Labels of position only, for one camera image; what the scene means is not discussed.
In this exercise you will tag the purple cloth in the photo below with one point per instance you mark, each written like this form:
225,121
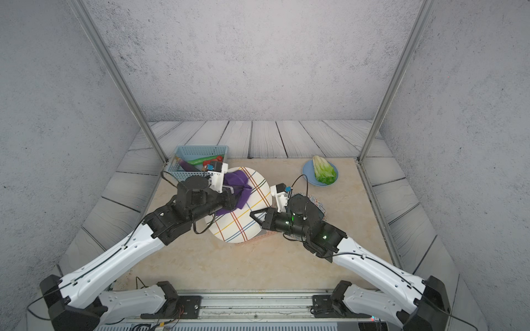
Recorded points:
238,180

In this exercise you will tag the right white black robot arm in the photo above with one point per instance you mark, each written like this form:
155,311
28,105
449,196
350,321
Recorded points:
401,298

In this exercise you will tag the plaid striped white plate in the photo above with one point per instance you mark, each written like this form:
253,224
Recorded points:
236,227

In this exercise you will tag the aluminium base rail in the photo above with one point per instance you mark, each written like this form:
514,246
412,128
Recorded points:
256,308

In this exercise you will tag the green cucumber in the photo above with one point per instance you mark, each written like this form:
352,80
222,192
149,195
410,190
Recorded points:
199,161

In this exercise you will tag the small blue plate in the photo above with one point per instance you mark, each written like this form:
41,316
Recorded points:
308,170

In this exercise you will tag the colourful squiggle round plate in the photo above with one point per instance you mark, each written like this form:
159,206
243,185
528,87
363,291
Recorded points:
319,204

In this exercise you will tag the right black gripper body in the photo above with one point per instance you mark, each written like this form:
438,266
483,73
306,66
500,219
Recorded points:
279,223

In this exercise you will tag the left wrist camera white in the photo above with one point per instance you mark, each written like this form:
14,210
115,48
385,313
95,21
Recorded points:
216,171

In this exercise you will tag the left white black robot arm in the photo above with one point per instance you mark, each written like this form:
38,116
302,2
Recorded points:
81,300

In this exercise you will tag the pink plastic basket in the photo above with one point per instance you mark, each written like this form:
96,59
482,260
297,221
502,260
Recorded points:
263,234

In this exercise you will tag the left metal frame post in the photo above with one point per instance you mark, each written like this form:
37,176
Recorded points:
81,12

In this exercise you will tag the right metal frame post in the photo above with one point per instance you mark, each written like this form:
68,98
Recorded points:
401,68

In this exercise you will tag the green lettuce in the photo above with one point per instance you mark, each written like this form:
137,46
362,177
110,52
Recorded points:
325,173

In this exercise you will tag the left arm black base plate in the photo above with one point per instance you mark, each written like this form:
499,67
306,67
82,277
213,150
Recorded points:
188,307

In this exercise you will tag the red strawberries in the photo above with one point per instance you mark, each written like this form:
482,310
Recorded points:
219,158

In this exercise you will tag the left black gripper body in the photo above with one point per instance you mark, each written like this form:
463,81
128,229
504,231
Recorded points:
224,201

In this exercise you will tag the metal frame post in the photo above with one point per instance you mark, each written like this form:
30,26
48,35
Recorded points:
81,12
401,68

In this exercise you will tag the light blue plastic basket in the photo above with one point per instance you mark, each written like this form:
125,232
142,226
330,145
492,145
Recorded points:
188,153

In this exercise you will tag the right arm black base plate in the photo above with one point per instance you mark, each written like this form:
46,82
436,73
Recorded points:
325,306

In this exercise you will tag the purple eggplant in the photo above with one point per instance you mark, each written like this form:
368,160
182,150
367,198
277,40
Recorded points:
188,167

